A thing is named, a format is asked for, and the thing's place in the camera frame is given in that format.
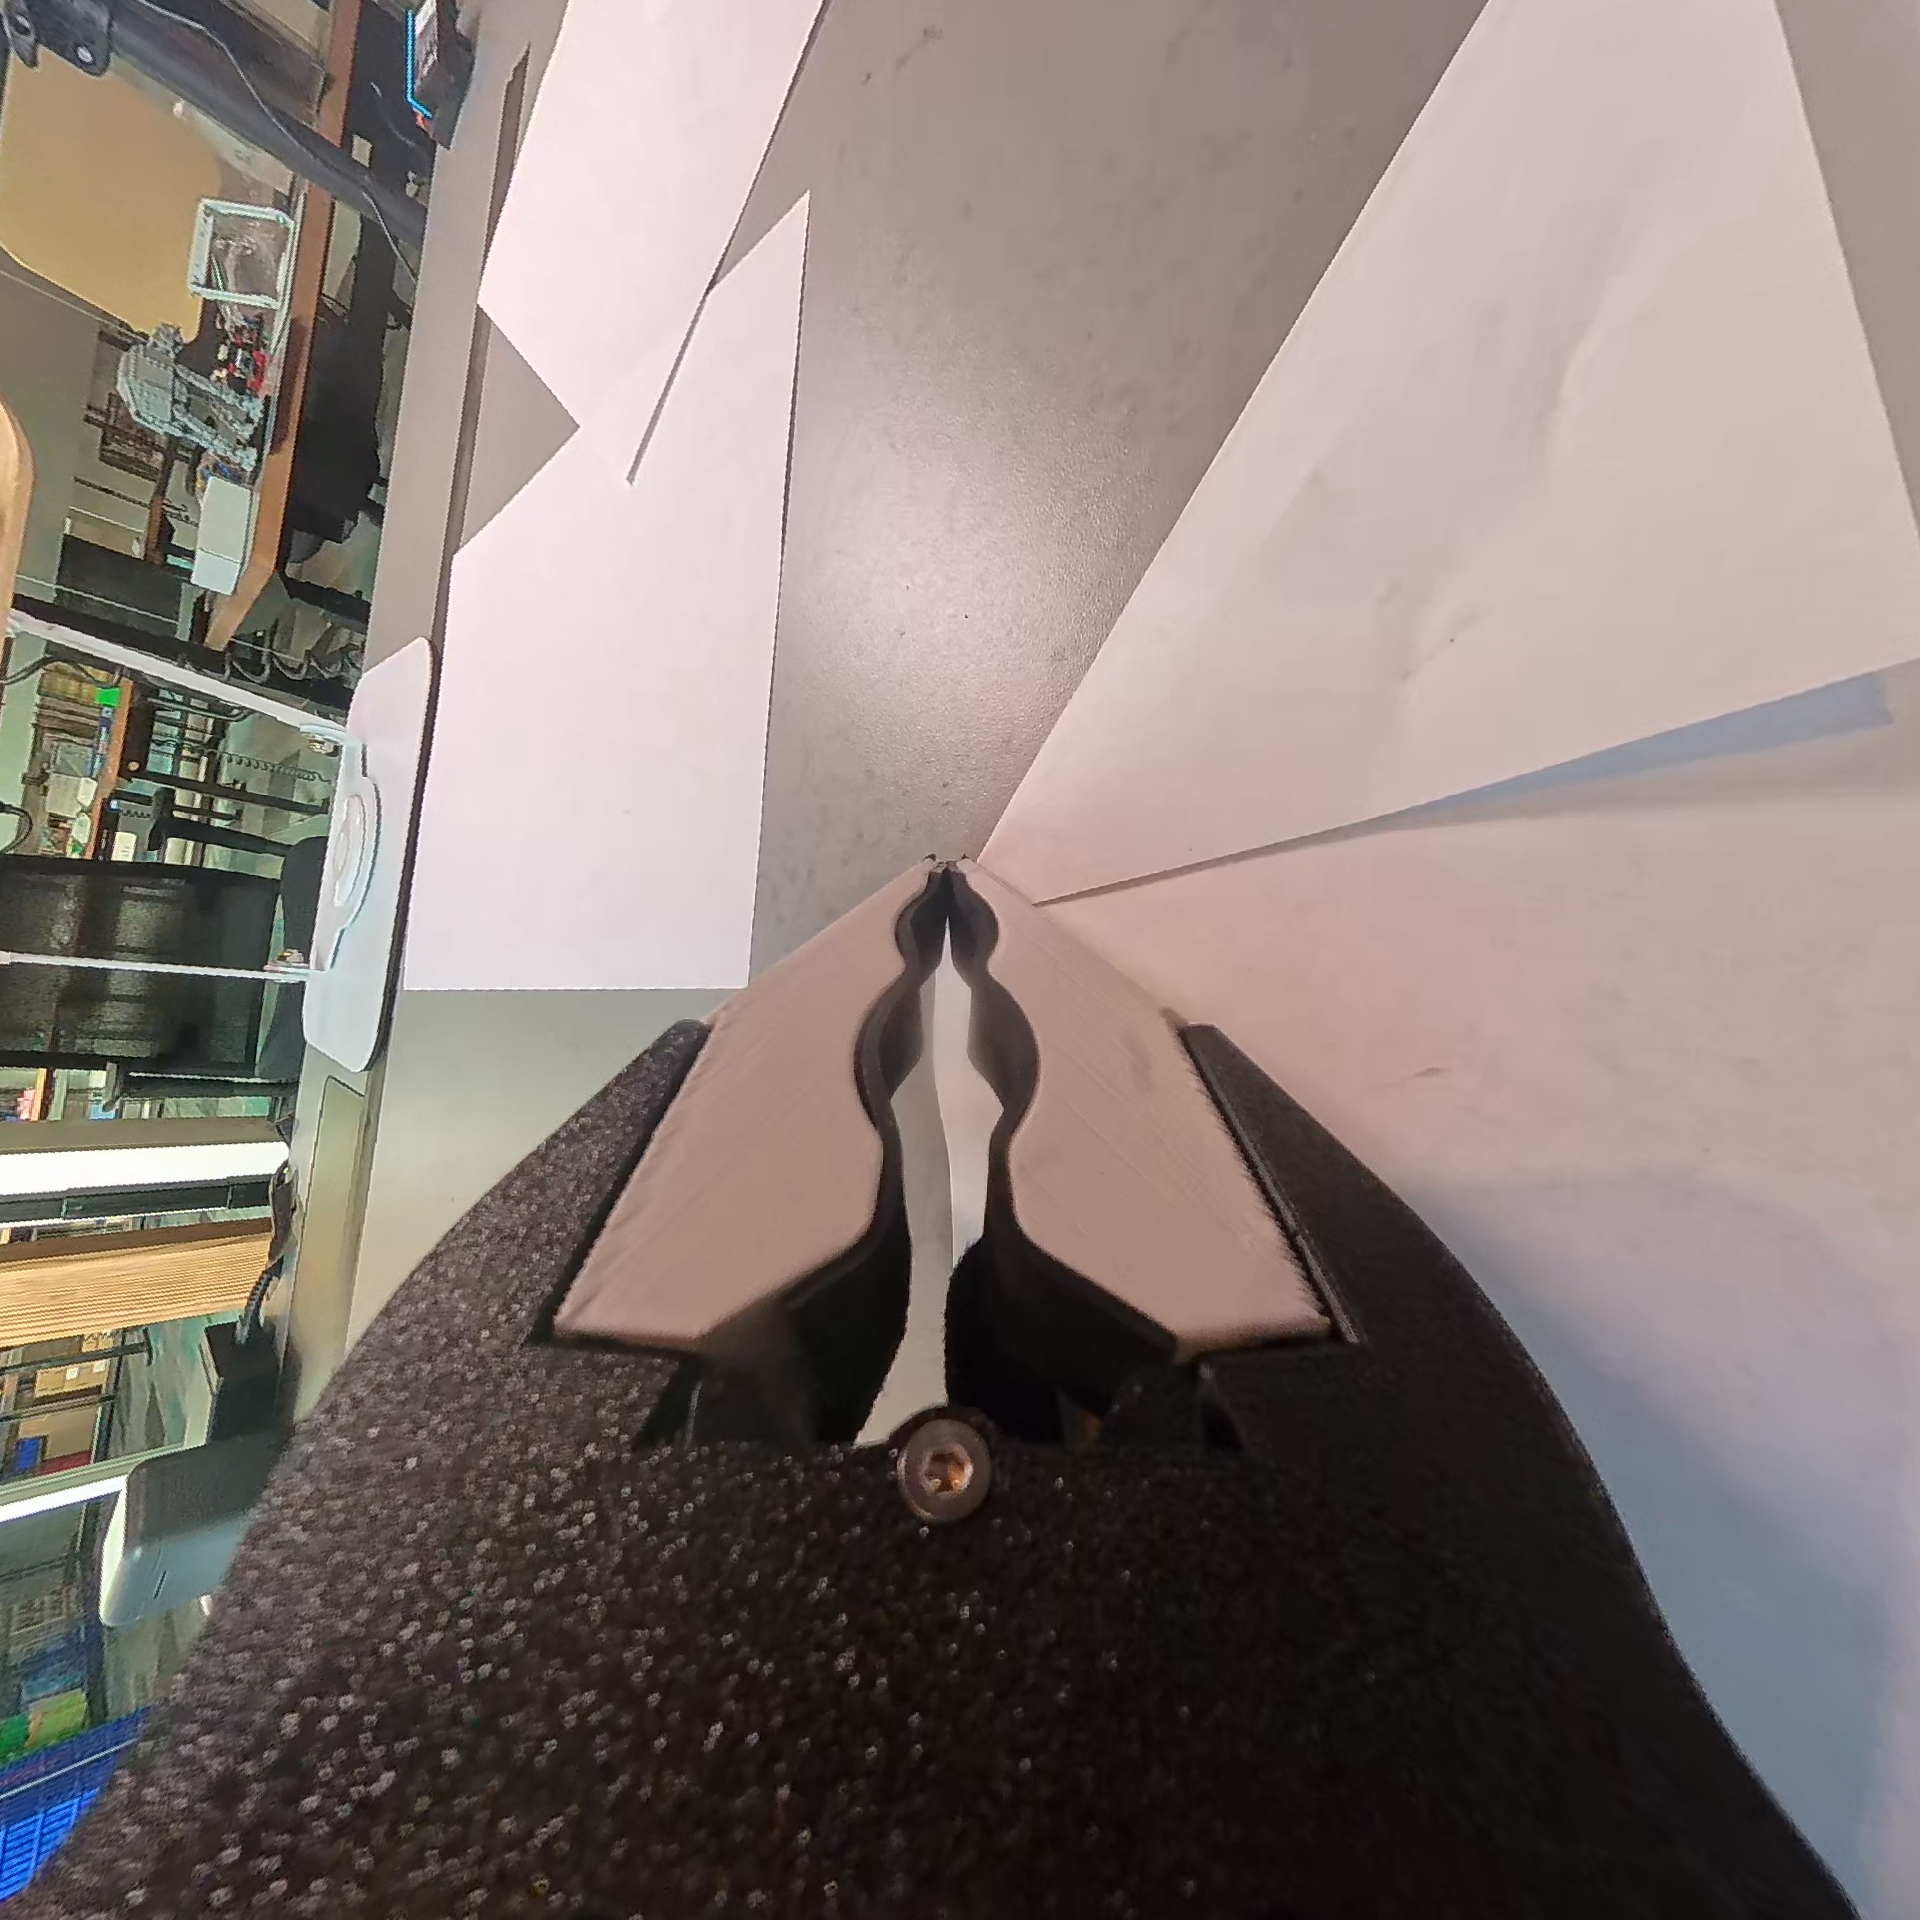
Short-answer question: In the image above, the black device with blue light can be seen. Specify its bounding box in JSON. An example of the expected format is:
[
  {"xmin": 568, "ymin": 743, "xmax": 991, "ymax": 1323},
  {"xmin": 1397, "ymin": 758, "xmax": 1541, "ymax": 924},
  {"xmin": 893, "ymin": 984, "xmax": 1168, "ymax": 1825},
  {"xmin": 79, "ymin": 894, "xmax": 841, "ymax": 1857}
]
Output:
[{"xmin": 404, "ymin": 0, "xmax": 484, "ymax": 147}]

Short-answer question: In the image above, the white paper sheet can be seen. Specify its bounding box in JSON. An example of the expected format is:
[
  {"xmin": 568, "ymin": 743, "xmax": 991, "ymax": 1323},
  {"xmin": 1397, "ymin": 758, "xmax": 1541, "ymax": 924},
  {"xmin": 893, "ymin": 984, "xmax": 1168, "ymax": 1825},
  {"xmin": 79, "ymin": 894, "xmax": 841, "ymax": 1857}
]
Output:
[
  {"xmin": 403, "ymin": 191, "xmax": 816, "ymax": 993},
  {"xmin": 856, "ymin": 0, "xmax": 1920, "ymax": 1728},
  {"xmin": 479, "ymin": 0, "xmax": 829, "ymax": 485}
]

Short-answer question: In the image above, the wooden post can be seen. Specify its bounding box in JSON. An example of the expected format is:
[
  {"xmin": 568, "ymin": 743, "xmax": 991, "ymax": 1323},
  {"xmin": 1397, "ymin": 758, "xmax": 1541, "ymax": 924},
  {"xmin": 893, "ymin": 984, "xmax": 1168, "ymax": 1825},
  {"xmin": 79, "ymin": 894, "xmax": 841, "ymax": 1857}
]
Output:
[{"xmin": 0, "ymin": 1217, "xmax": 281, "ymax": 1356}]

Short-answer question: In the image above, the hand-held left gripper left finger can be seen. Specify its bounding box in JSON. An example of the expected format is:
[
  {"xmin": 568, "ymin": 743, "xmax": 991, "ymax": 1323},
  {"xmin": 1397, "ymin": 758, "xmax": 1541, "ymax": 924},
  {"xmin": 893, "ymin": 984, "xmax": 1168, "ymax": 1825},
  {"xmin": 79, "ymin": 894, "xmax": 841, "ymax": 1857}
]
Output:
[{"xmin": 549, "ymin": 856, "xmax": 955, "ymax": 1443}]

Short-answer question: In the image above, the black adapter cable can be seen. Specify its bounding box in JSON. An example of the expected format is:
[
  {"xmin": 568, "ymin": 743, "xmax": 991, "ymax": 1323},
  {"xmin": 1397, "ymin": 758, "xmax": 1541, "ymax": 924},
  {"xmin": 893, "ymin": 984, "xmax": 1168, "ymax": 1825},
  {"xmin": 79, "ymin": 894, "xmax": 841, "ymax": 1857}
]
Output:
[{"xmin": 248, "ymin": 1169, "xmax": 298, "ymax": 1336}]

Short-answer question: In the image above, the clear acrylic box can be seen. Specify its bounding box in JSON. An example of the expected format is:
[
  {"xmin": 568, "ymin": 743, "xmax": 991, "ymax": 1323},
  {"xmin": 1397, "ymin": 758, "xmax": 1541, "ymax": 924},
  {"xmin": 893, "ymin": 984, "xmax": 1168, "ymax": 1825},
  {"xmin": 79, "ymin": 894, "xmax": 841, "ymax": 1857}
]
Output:
[{"xmin": 187, "ymin": 193, "xmax": 298, "ymax": 312}]

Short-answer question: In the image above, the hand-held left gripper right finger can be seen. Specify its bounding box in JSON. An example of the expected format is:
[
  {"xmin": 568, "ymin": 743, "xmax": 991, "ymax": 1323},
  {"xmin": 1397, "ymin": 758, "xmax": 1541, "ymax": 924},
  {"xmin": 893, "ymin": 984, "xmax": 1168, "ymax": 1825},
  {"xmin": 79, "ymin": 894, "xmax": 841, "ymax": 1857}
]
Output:
[{"xmin": 944, "ymin": 856, "xmax": 1338, "ymax": 1445}]

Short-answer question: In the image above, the small white box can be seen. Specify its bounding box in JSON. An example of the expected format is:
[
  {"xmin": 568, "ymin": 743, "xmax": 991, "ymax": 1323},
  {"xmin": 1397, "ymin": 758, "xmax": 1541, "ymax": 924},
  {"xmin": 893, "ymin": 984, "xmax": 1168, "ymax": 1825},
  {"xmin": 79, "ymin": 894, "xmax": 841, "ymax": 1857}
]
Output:
[{"xmin": 187, "ymin": 470, "xmax": 268, "ymax": 597}]

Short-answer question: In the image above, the wooden table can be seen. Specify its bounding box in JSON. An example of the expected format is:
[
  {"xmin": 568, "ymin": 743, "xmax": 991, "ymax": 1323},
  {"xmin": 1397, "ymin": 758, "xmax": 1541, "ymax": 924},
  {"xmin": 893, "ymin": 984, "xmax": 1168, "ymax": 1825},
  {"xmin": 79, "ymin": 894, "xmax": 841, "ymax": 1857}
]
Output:
[{"xmin": 0, "ymin": 0, "xmax": 369, "ymax": 648}]

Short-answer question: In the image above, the stack of coloured plastic crates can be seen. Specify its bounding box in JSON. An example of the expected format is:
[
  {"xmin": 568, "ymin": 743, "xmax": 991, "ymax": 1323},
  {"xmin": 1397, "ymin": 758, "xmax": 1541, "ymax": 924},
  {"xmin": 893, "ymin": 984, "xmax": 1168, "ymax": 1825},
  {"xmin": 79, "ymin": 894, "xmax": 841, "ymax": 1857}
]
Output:
[{"xmin": 0, "ymin": 1702, "xmax": 161, "ymax": 1854}]

